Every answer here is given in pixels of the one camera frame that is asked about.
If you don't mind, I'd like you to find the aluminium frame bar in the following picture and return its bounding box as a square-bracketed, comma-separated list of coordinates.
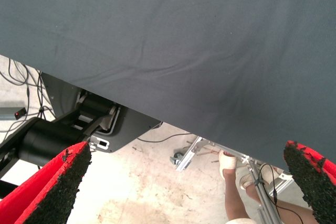
[175, 136, 220, 173]
[243, 155, 295, 224]

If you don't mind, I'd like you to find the thin black cable with clip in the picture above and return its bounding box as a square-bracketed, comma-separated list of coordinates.
[253, 163, 305, 224]

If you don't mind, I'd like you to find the grey caster wheel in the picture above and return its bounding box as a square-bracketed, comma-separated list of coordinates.
[170, 152, 185, 168]

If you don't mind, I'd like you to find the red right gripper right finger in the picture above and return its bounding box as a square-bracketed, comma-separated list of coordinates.
[283, 140, 336, 224]

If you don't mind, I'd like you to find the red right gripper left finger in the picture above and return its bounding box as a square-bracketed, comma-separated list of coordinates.
[0, 141, 92, 224]

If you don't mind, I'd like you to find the person bare leg white shoe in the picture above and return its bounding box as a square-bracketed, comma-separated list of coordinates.
[218, 150, 254, 221]
[239, 163, 322, 224]

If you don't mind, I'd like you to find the dark grey base panel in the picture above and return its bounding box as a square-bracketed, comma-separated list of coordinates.
[41, 72, 162, 154]

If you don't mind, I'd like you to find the grey power strip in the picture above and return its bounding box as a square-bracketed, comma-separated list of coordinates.
[0, 106, 27, 121]

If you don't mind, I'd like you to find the thin black floor cable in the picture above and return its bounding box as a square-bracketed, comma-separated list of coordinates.
[25, 69, 57, 120]
[136, 133, 196, 143]
[0, 58, 40, 88]

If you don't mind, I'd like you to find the dark grey table cloth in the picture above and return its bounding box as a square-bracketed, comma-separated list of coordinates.
[0, 0, 336, 172]

